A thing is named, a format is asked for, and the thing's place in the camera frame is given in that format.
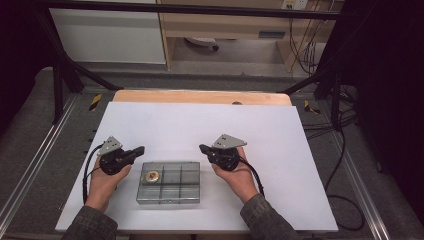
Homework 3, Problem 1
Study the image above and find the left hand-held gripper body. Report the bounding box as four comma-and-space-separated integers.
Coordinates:
97, 135, 131, 176

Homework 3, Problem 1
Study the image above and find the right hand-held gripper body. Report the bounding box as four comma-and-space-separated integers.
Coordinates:
209, 133, 248, 173

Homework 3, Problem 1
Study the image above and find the yellow round cartoon badge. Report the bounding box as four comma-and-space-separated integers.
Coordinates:
144, 169, 162, 185

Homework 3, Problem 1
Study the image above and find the transparent grey plastic compartment box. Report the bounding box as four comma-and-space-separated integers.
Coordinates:
135, 161, 202, 205

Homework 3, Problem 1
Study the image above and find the person's right hand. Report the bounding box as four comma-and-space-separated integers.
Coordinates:
211, 148, 260, 205

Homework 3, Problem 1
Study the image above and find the person's left hand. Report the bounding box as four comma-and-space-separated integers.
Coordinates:
85, 159, 133, 213

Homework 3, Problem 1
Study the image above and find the white board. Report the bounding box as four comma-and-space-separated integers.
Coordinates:
54, 101, 339, 233

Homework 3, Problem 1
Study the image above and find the wooden table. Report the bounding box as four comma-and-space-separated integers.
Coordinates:
112, 89, 294, 107

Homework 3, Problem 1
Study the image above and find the yellow black tape marker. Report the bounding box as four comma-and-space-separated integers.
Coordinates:
303, 99, 321, 115
88, 93, 103, 113

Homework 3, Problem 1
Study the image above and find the black metal stand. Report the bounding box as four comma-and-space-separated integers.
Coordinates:
279, 49, 344, 131
33, 6, 124, 124

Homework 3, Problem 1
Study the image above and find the white chair base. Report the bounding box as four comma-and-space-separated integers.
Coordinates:
184, 36, 220, 52

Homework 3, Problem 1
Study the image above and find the white cabinet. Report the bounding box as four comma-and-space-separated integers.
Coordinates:
49, 0, 167, 65

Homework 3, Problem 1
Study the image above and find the light wooden desk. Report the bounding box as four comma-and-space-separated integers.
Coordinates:
156, 0, 344, 73

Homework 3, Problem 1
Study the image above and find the blue-grey desk label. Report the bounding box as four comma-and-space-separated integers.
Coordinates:
258, 30, 287, 40

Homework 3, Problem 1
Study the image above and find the black metal crossbar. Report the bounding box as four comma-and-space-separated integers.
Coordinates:
36, 0, 341, 20

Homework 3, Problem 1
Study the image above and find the black curtain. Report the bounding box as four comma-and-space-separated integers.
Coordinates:
316, 0, 424, 214
0, 0, 58, 134

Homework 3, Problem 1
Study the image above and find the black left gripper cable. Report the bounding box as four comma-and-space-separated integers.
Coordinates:
82, 143, 105, 204

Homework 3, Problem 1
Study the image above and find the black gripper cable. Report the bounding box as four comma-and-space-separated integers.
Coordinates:
82, 143, 105, 204
238, 156, 266, 198

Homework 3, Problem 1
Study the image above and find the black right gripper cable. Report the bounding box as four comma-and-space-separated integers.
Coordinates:
238, 156, 266, 198

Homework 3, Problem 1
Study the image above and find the aluminium floor rail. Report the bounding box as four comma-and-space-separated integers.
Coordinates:
329, 133, 391, 240
0, 94, 79, 228

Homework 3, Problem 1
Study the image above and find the black floor cable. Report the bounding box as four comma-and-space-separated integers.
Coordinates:
301, 109, 366, 232

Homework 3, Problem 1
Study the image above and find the bundle of desk cables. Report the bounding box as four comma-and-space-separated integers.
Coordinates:
288, 9, 334, 76

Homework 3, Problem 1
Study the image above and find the white wall power outlet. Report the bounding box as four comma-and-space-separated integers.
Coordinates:
281, 0, 309, 10

